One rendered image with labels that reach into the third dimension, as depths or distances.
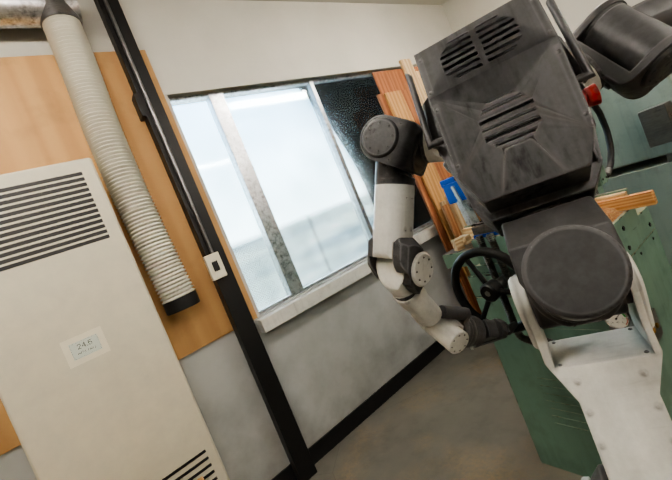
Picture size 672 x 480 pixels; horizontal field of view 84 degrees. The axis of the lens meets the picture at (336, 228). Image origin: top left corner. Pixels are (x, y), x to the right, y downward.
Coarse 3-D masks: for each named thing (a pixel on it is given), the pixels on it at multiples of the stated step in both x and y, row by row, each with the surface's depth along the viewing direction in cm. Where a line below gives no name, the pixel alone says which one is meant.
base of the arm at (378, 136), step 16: (368, 128) 79; (384, 128) 77; (400, 128) 76; (416, 128) 76; (368, 144) 79; (384, 144) 77; (400, 144) 76; (416, 144) 78; (384, 160) 77; (400, 160) 76; (416, 160) 80
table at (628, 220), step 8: (624, 216) 108; (632, 216) 112; (616, 224) 104; (624, 224) 107; (632, 224) 110; (624, 232) 106; (448, 256) 149; (456, 256) 146; (448, 264) 150; (464, 264) 144; (496, 264) 122; (480, 272) 128; (488, 272) 126
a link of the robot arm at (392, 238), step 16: (384, 192) 82; (400, 192) 81; (384, 208) 82; (400, 208) 81; (384, 224) 82; (400, 224) 81; (384, 240) 82; (400, 240) 80; (368, 256) 87; (384, 256) 82; (400, 256) 80; (416, 256) 81; (400, 272) 81; (416, 272) 80; (432, 272) 85
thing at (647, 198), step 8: (640, 192) 108; (648, 192) 106; (608, 200) 114; (616, 200) 112; (624, 200) 111; (632, 200) 109; (640, 200) 108; (648, 200) 106; (656, 200) 106; (616, 208) 113; (624, 208) 111; (632, 208) 110
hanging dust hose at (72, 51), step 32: (64, 32) 163; (64, 64) 164; (96, 64) 173; (96, 96) 165; (96, 128) 163; (96, 160) 165; (128, 160) 167; (128, 192) 164; (128, 224) 166; (160, 224) 171; (160, 256) 166; (160, 288) 166; (192, 288) 174
